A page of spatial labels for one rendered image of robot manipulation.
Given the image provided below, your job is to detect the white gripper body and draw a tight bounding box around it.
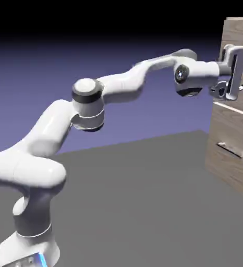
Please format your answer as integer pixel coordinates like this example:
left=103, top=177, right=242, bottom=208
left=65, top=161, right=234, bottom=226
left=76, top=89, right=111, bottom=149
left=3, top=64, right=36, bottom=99
left=221, top=44, right=243, bottom=101

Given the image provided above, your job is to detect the light wood cabinet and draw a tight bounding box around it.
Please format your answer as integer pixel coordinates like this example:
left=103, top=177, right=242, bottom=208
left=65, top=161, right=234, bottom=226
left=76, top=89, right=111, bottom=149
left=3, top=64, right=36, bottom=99
left=204, top=17, right=243, bottom=202

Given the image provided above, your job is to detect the grey metal drawer handle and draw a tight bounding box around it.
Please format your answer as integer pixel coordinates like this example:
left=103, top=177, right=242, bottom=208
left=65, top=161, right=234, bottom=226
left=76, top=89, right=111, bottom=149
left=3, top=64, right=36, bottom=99
left=216, top=142, right=243, bottom=159

